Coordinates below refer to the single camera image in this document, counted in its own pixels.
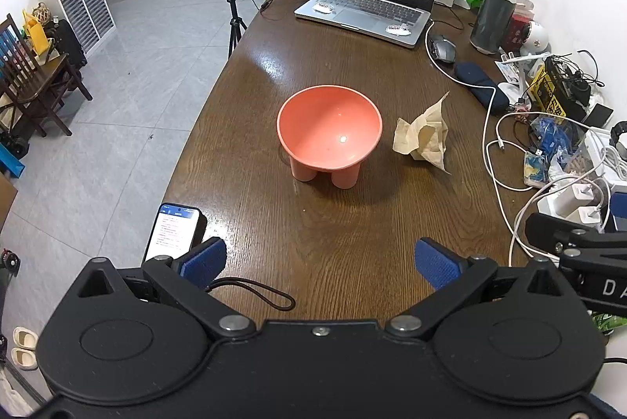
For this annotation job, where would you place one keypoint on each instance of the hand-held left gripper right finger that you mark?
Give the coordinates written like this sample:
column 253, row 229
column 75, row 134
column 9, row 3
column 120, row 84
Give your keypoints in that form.
column 436, row 264

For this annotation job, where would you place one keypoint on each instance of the yellow bag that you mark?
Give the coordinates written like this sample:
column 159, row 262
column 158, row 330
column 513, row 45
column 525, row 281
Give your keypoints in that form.
column 36, row 34

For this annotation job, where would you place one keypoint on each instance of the black smartphone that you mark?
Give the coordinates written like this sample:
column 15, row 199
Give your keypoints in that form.
column 171, row 230

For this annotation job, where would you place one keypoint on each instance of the cream slipper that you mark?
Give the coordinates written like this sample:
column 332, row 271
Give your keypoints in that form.
column 24, row 335
column 24, row 358

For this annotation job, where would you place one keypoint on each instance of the white power strip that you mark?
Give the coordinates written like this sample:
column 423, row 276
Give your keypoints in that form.
column 588, row 198

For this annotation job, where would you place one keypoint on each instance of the pink footed bowl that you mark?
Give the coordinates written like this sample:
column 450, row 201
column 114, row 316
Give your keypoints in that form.
column 328, row 125

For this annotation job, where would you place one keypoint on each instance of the yellow black box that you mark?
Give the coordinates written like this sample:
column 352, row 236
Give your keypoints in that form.
column 543, row 90

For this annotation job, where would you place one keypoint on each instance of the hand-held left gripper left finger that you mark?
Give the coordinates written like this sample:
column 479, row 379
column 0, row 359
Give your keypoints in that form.
column 205, row 260

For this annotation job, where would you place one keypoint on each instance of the black suitcase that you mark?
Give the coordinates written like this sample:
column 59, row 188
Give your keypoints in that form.
column 68, row 44

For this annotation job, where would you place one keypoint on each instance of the white drawer cabinet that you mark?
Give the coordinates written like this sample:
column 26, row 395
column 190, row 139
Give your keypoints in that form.
column 83, row 7

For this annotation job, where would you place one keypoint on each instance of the white paper card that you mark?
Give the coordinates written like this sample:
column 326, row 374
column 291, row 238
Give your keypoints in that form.
column 509, row 71

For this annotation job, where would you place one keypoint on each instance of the dark grey cylinder speaker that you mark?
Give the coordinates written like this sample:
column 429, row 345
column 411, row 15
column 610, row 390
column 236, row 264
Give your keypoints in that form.
column 490, row 19

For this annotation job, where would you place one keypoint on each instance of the black electronic device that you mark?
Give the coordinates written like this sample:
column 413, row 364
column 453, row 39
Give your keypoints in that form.
column 578, row 88

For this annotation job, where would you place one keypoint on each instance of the white round camera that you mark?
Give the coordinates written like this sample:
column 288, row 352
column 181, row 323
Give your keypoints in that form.
column 536, row 37

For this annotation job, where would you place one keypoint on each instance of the grey computer mouse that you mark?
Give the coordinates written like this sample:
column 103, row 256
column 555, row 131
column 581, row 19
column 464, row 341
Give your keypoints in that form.
column 443, row 49

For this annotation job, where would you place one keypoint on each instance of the dark wooden chair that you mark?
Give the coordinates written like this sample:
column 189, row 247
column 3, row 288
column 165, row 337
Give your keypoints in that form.
column 29, row 81

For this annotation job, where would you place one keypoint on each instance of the brown paper towel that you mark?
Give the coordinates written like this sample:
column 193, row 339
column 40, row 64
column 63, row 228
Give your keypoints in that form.
column 426, row 135

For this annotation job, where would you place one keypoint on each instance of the blue plastic packet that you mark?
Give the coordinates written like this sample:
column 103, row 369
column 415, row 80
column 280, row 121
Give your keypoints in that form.
column 556, row 137

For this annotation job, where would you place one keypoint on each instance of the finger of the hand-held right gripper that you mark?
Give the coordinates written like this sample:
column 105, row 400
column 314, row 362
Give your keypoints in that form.
column 548, row 228

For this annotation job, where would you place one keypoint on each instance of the red can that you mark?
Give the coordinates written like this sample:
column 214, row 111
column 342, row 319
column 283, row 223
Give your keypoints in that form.
column 517, row 32

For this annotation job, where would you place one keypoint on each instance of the dark blue case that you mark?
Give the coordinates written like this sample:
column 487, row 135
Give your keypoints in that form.
column 480, row 81

